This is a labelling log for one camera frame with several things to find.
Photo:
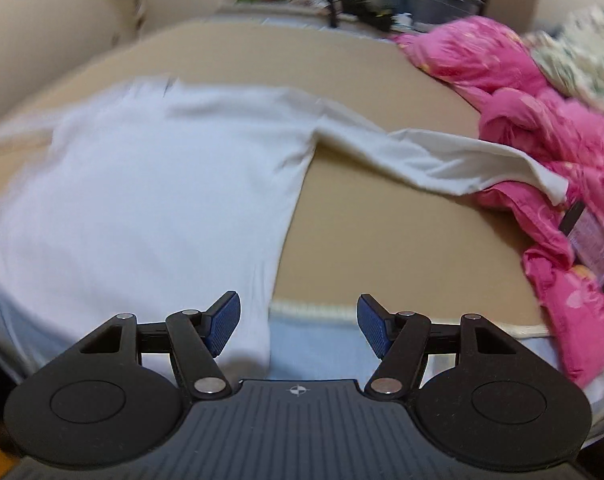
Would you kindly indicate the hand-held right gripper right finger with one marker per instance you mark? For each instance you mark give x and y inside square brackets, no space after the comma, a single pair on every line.
[372,327]

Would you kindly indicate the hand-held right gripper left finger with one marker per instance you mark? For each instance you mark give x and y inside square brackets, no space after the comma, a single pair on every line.
[224,322]

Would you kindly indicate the white shirt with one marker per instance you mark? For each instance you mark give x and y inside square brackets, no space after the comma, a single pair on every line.
[156,185]

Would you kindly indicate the white care label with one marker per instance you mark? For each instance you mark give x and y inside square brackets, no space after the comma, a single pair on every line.
[589,240]

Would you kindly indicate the pink quilt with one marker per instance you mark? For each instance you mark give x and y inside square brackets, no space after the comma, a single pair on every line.
[532,120]

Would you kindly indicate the pale floral cloth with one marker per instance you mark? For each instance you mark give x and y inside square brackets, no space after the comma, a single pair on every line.
[582,55]

